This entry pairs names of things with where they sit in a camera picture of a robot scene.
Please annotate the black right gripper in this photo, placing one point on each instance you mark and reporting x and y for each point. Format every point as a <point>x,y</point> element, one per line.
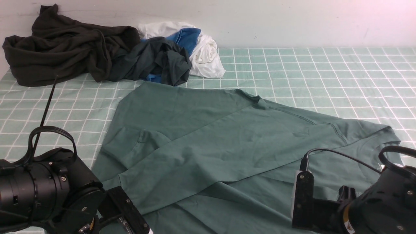
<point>386,207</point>

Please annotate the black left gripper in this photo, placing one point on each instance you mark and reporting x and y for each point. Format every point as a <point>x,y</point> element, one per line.
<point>75,195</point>

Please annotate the green long-sleeve top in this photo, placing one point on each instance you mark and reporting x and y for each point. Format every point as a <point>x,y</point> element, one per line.
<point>220,161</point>

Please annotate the green checkered table cloth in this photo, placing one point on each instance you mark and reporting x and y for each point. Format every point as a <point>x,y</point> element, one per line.
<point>373,84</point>

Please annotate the dark olive crumpled garment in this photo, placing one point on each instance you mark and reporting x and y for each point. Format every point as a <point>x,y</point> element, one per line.
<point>61,48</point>

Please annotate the dark teal crumpled garment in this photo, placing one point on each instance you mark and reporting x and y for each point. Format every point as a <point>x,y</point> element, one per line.
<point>157,59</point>

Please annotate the white crumpled garment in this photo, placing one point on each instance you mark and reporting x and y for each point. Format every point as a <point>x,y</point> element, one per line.
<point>205,59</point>

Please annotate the blue crumpled garment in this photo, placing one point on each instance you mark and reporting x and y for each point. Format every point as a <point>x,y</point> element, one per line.
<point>187,38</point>

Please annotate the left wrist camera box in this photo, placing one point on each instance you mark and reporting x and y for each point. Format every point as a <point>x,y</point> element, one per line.
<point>117,207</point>

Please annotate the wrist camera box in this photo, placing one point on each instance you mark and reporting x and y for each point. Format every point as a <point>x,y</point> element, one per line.
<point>308,213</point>
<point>117,207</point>

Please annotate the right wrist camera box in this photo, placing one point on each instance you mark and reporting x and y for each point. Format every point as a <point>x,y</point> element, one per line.
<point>308,213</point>

